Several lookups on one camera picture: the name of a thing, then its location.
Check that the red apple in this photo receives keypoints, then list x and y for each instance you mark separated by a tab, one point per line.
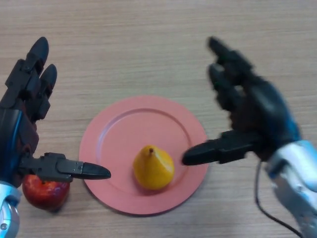
44	194

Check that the pink round plate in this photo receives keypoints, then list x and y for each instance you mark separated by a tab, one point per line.
119	148

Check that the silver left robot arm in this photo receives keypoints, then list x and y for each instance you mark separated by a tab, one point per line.
8	215

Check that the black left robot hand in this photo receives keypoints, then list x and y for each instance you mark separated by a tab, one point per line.
12	136

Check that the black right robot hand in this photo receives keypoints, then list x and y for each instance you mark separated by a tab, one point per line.
262	109

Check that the yellow pear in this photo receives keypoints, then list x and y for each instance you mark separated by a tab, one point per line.
153	168

